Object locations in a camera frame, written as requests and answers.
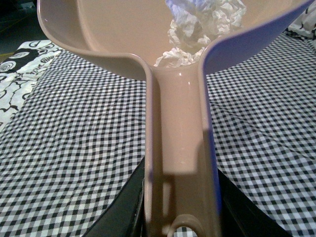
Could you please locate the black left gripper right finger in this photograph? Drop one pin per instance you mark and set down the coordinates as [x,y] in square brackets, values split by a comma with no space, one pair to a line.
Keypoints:
[241,217]

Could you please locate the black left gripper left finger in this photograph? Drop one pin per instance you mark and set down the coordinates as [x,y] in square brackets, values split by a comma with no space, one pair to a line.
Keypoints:
[124,217]

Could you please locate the beige plastic dustpan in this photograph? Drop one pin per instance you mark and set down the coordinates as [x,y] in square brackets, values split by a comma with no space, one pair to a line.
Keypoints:
[125,37]

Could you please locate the white paper piece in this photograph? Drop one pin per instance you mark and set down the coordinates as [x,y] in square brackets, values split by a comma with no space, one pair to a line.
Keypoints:
[176,57]

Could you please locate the white paper ball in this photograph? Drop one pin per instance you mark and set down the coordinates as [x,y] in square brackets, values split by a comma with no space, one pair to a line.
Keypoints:
[196,23]

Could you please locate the black white checkered cloth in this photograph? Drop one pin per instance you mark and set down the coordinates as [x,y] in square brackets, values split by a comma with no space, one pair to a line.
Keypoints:
[70,150]

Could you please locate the black white patterned blanket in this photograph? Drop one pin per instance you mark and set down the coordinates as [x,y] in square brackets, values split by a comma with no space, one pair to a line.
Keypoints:
[20,72]

